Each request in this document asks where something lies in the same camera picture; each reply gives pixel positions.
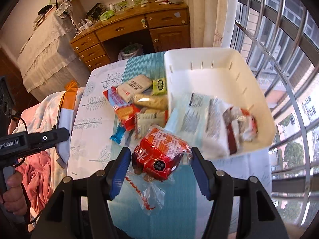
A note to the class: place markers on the wooden desk with drawers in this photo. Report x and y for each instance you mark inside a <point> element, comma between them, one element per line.
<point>119,28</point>

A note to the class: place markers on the person's left hand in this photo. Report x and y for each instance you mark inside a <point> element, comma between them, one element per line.
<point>15,196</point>

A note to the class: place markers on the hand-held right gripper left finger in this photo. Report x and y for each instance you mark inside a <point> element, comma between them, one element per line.
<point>119,176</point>

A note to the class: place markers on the dark brown snack packet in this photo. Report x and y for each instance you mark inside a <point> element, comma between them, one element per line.
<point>233,142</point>

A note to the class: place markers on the window with metal bars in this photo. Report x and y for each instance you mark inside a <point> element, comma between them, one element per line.
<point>286,54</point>

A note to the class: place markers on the pastel floral blanket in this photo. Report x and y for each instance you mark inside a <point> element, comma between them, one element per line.
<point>42,109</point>

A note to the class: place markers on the orange cracker packet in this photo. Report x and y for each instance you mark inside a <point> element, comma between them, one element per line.
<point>127,114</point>

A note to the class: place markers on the plastic bag under desk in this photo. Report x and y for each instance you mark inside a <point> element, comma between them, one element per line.
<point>130,51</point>

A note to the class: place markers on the white snack packet black text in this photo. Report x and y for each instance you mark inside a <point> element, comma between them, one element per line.
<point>135,86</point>

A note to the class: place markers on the clear wrapper red print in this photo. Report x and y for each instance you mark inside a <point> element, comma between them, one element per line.
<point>147,194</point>

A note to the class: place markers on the cabinet with white lace cover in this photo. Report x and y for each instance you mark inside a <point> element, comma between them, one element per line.
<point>47,54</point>

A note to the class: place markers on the white power strip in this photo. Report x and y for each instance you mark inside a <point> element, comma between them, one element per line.
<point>62,8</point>

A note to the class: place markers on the black round object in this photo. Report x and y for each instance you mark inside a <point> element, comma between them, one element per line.
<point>44,9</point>

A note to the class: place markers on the white packet red print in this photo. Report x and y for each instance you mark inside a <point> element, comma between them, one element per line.
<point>240,122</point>

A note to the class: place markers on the cream floral curtain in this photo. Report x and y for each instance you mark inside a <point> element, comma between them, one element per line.
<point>211,17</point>

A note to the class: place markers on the green tissue pack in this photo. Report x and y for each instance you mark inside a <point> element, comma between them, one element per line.
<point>107,15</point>

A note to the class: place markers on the green floral tray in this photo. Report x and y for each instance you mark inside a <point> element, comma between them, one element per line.
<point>129,3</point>

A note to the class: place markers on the small green snack packet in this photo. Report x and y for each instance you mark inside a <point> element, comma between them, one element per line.
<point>159,86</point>

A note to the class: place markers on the beige roll snack packet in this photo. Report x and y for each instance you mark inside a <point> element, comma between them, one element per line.
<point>149,102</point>

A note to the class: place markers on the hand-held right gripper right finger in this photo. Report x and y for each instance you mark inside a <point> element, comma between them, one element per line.
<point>201,176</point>

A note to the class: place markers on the orange and white snack packet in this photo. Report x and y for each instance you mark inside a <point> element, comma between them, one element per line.
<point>67,109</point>

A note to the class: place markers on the black patterned bag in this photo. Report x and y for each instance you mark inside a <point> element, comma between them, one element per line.
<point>94,11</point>

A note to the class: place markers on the white plastic storage bin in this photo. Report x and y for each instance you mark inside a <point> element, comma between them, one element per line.
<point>206,79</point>

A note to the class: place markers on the large pale printed snack packet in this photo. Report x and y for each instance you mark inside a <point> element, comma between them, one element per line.
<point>194,122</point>

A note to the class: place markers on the red snack packet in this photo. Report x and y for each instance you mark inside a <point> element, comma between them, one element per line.
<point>159,154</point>

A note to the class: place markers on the beige cracker packet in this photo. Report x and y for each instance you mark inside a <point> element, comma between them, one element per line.
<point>149,120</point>

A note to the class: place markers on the small blue snack packet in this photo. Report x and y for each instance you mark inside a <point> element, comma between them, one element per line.
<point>118,135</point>

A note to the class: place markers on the red and blue biscuit packet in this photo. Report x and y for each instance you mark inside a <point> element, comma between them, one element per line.
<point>113,97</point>

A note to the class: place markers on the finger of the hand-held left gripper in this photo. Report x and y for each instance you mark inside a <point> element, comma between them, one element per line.
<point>49,137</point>

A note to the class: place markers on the dark wooden cabinet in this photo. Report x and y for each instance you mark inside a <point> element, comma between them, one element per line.
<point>10,67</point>

